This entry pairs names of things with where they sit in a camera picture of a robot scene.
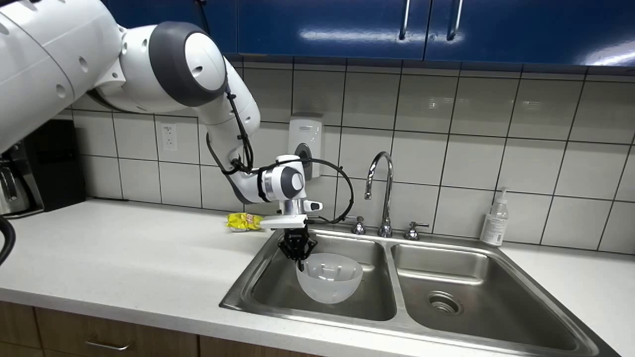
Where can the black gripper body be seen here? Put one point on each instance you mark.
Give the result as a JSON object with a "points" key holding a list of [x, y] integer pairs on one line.
{"points": [[295, 245]]}

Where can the translucent white plastic bowl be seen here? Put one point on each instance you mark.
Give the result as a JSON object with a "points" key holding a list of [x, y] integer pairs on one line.
{"points": [[329, 278]]}

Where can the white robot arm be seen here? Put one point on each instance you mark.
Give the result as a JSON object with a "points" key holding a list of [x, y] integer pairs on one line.
{"points": [[53, 52]]}

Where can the stainless steel double sink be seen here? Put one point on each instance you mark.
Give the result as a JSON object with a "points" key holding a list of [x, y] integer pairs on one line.
{"points": [[448, 292]]}

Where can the yellow sponge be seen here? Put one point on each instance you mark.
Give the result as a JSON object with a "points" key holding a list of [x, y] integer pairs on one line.
{"points": [[242, 223]]}

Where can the clear pump soap bottle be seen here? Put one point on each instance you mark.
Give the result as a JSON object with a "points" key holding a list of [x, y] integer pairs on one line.
{"points": [[494, 221]]}

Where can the black coffee machine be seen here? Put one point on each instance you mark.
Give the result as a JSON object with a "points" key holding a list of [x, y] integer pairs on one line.
{"points": [[43, 171]]}

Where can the wooden lower cabinet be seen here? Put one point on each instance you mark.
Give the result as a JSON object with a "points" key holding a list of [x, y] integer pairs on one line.
{"points": [[27, 332]]}

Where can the blue upper cabinet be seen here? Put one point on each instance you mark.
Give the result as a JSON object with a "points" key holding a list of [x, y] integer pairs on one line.
{"points": [[529, 32]]}

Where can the white wall soap dispenser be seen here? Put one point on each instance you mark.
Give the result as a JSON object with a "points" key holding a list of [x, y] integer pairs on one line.
{"points": [[303, 139]]}

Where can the white wall power outlet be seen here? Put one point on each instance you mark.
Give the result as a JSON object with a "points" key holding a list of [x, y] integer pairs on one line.
{"points": [[166, 139]]}

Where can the silver cabinet handle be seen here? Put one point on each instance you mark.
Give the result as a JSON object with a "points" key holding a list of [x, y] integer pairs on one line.
{"points": [[454, 20], [404, 18]]}

